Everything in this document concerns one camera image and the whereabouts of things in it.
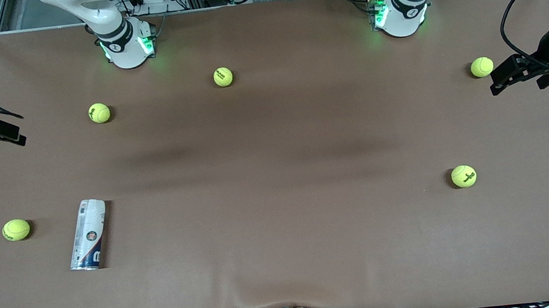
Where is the white and blue tennis can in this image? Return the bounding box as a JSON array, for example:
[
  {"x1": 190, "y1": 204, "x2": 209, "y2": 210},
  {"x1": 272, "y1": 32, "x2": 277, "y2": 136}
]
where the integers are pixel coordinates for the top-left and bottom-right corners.
[{"x1": 63, "y1": 197, "x2": 113, "y2": 272}]

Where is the yellow-green tennis ball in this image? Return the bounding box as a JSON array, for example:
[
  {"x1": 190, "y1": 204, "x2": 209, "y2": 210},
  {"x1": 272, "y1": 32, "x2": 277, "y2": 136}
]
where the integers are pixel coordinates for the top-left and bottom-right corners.
[
  {"x1": 469, "y1": 56, "x2": 495, "y2": 79},
  {"x1": 450, "y1": 163, "x2": 478, "y2": 189},
  {"x1": 212, "y1": 65, "x2": 235, "y2": 88},
  {"x1": 87, "y1": 101, "x2": 112, "y2": 125},
  {"x1": 1, "y1": 218, "x2": 32, "y2": 243}
]

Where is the brown table cover mat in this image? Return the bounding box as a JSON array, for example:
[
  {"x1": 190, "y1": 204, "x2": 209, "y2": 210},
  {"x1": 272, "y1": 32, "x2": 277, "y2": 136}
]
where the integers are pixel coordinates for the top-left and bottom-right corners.
[{"x1": 0, "y1": 0, "x2": 549, "y2": 308}]

